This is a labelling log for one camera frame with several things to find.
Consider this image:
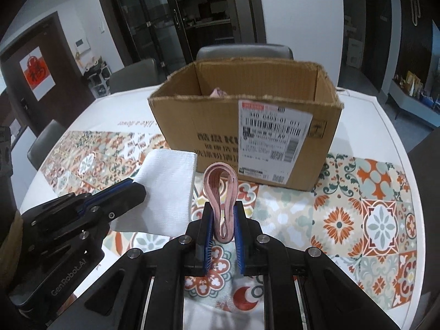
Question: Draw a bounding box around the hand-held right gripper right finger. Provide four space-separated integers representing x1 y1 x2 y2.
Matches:
234 202 402 330

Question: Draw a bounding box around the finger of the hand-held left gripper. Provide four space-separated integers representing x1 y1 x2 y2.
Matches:
81 183 148 229
74 178 135 211

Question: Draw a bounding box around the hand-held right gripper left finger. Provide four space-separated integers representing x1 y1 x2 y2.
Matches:
84 202 215 330

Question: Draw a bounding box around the white cloth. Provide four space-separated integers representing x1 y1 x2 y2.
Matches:
109 149 199 238

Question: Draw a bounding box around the brown cardboard box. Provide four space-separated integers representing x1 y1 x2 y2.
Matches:
148 59 345 192

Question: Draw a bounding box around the grey dining chair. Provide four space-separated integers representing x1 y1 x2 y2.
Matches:
109 58 162 94
407 137 440 188
27 120 68 171
196 43 295 62

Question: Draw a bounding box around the brown wooden door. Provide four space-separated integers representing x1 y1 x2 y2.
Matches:
0 11 97 139

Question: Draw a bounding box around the floral patterned tablecloth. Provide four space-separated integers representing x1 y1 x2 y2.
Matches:
34 86 423 330

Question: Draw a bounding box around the white shoe rack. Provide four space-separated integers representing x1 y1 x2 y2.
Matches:
82 58 112 97

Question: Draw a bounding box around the red door poster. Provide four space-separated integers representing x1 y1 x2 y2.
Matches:
20 46 56 93

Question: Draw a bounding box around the glass sliding door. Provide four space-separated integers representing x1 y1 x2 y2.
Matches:
103 0 262 76

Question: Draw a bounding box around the white low cabinet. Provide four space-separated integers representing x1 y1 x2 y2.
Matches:
385 79 440 130

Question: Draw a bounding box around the white hallway box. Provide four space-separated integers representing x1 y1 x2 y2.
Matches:
347 38 364 68

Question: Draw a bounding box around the group of snack packets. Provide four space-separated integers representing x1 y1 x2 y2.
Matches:
395 70 438 108

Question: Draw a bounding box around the dark interior door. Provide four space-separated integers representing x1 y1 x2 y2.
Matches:
362 0 393 94

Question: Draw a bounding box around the gold wall ornament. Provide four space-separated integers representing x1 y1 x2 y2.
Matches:
410 0 424 27

